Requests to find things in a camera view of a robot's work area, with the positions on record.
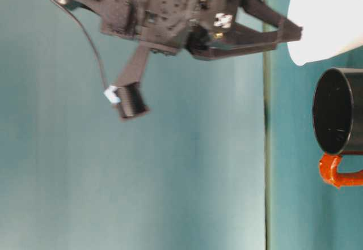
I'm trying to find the white paper cup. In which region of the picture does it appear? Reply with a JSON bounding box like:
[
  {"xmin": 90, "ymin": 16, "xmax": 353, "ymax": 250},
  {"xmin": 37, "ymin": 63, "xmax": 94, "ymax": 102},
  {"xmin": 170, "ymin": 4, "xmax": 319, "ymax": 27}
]
[{"xmin": 286, "ymin": 0, "xmax": 363, "ymax": 67}]

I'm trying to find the blue-green table cloth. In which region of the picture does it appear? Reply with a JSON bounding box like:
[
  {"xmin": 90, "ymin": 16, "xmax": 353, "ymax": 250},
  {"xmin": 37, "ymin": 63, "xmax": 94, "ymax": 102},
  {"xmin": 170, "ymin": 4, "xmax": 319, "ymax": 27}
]
[{"xmin": 263, "ymin": 0, "xmax": 363, "ymax": 250}]

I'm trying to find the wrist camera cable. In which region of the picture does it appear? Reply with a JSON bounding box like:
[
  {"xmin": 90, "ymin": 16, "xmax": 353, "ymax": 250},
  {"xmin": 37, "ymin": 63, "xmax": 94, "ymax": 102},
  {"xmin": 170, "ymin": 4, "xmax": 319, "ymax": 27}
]
[{"xmin": 18, "ymin": 0, "xmax": 111, "ymax": 90}]

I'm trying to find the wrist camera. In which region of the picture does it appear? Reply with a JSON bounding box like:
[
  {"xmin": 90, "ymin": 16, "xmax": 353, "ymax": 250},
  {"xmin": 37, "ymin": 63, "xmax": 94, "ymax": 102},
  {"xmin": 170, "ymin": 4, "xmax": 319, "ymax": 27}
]
[{"xmin": 103, "ymin": 45, "xmax": 150, "ymax": 121}]

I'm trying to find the black cup holder red handle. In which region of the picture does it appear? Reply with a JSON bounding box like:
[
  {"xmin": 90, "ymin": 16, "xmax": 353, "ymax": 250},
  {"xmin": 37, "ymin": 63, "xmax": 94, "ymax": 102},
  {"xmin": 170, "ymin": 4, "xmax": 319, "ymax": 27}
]
[{"xmin": 311, "ymin": 67, "xmax": 363, "ymax": 190}]

